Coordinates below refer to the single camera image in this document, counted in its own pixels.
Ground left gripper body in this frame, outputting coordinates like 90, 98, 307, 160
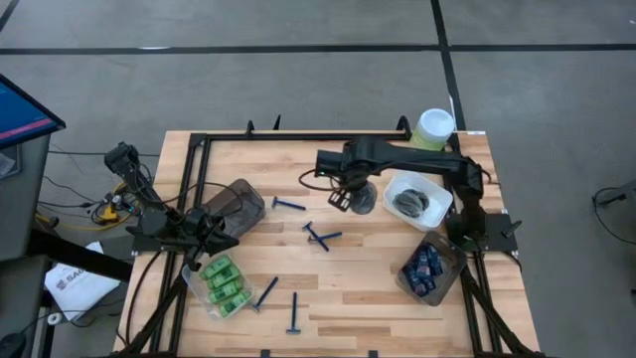
183, 208, 216, 253

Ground white printed papers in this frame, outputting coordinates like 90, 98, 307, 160
43, 241, 122, 322

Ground grey bin with handle cutout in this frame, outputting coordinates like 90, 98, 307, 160
201, 178, 267, 239

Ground smoky translucent plastic container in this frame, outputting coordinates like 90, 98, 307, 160
395, 230, 469, 307

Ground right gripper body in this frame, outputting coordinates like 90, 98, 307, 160
333, 166, 373, 196

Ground small green bottle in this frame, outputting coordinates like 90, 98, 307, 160
217, 289, 253, 318
206, 266, 241, 291
199, 254, 234, 281
207, 278, 245, 305

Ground large display monitor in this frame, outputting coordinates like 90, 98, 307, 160
0, 73, 68, 150

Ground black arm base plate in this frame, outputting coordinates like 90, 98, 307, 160
443, 212, 520, 254
129, 226, 200, 258

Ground dark blue shave butter tube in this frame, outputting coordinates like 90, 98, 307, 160
425, 244, 446, 277
400, 262, 421, 292
414, 251, 432, 287
414, 277, 436, 298

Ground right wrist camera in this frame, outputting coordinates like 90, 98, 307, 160
326, 189, 356, 214

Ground grey desk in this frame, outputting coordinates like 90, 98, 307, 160
0, 133, 54, 263

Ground clear plastic container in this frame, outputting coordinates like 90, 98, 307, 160
180, 252, 256, 321

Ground round black scrub pad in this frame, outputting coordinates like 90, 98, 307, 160
392, 192, 416, 219
409, 188, 431, 213

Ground white plastic bin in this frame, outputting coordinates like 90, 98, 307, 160
381, 169, 455, 234

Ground blue disposable razor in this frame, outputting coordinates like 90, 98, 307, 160
306, 230, 344, 245
301, 221, 332, 254
270, 195, 308, 213
285, 290, 303, 336
248, 275, 280, 314

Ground yellow cable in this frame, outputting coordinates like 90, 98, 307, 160
34, 181, 130, 233

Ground green disinfecting wipes canister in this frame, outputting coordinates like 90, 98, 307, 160
408, 107, 456, 152

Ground black aluminium table frame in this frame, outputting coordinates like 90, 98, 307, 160
112, 129, 546, 358

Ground large oval scrub pad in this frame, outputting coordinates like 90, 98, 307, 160
350, 181, 380, 217

